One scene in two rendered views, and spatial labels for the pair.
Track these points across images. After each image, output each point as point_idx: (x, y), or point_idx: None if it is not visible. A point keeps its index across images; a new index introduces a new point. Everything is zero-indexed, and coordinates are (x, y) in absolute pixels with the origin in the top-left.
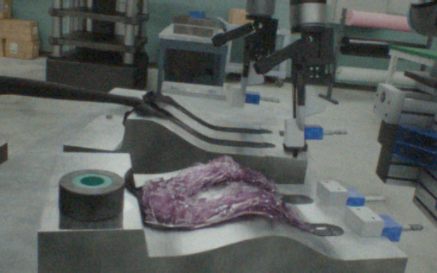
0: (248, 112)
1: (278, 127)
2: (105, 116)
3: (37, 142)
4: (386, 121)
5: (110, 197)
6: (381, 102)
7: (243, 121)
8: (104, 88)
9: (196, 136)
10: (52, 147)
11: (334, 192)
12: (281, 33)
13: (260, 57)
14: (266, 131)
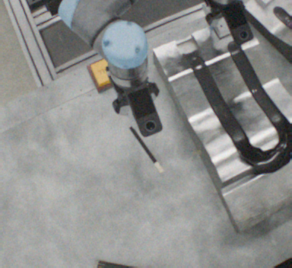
0: (5, 169)
1: (171, 59)
2: (241, 224)
3: (289, 255)
4: None
5: None
6: None
7: (51, 155)
8: None
9: (261, 101)
10: (290, 236)
11: None
12: None
13: (245, 33)
14: (192, 63)
